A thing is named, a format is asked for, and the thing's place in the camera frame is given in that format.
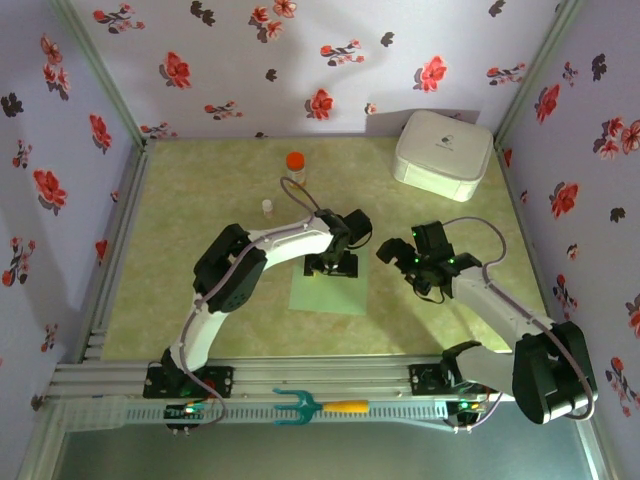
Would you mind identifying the aluminium table side rail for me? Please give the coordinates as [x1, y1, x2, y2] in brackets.
[494, 142, 569, 359]
[74, 139, 156, 362]

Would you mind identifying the white slotted cable duct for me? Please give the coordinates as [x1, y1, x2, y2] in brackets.
[64, 396, 451, 432]

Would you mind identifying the aluminium frame post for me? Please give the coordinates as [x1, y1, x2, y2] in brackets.
[48, 0, 154, 149]
[492, 0, 586, 149]

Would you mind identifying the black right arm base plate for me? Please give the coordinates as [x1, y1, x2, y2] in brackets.
[408, 363, 501, 399]

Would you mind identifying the lavender right arm cable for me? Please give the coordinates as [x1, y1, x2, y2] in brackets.
[439, 216, 600, 432]

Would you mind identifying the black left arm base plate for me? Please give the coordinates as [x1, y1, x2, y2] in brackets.
[143, 364, 236, 400]

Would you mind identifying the teal garden fork yellow handle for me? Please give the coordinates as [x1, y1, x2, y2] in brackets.
[272, 387, 371, 427]

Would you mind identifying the white plastic box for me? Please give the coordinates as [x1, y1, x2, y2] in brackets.
[391, 109, 494, 203]

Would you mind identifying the light green paper sheet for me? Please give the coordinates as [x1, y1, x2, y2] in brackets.
[288, 247, 371, 316]

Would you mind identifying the orange-capped bottle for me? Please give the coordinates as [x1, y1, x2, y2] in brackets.
[284, 151, 307, 190]

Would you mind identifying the aluminium frame rail with slots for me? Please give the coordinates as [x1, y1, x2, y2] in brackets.
[46, 355, 594, 404]

